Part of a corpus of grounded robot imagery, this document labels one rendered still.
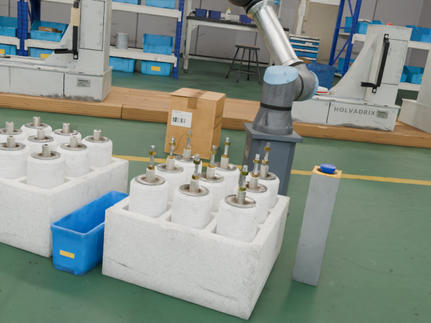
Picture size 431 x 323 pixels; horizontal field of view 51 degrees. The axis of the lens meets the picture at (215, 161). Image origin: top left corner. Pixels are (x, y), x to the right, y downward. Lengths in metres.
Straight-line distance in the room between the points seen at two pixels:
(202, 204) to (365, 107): 2.41
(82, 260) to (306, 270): 0.59
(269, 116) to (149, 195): 0.66
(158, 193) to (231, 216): 0.19
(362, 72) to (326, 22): 4.12
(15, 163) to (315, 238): 0.83
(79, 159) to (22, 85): 1.84
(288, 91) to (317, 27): 5.91
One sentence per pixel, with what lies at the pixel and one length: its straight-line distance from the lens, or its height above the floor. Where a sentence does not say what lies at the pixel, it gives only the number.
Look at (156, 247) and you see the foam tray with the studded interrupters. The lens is 1.09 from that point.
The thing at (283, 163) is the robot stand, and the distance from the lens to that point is 1.63.
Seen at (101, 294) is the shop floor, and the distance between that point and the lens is 1.14.
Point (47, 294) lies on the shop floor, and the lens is 1.15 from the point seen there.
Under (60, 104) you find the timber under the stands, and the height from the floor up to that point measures 0.06.
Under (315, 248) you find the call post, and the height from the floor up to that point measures 0.11.
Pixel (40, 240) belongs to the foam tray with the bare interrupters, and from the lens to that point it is 1.28.
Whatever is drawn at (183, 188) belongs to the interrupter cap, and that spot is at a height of 0.25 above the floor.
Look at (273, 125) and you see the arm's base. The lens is 1.59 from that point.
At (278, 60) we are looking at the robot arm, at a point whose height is 0.55.
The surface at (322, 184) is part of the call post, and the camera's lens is 1.17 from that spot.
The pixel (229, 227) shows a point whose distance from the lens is 1.03.
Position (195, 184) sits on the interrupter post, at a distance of 1.07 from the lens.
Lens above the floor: 0.63
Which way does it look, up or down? 16 degrees down
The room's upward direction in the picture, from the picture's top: 7 degrees clockwise
